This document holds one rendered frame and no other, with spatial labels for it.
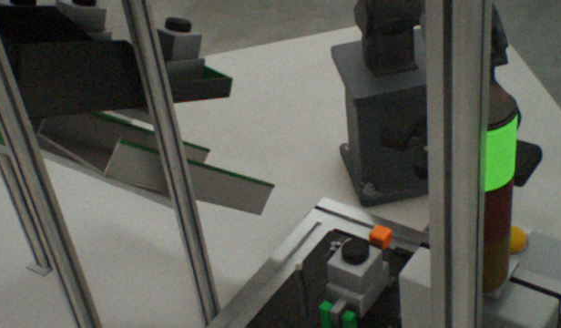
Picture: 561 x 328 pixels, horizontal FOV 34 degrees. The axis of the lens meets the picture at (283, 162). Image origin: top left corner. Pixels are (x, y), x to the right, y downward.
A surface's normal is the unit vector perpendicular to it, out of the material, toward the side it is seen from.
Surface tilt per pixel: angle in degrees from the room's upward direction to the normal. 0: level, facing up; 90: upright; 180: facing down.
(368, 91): 0
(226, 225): 0
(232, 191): 90
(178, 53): 92
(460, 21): 90
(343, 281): 90
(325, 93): 0
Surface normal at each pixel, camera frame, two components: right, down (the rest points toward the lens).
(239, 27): -0.11, -0.78
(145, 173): 0.71, 0.37
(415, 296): -0.56, 0.56
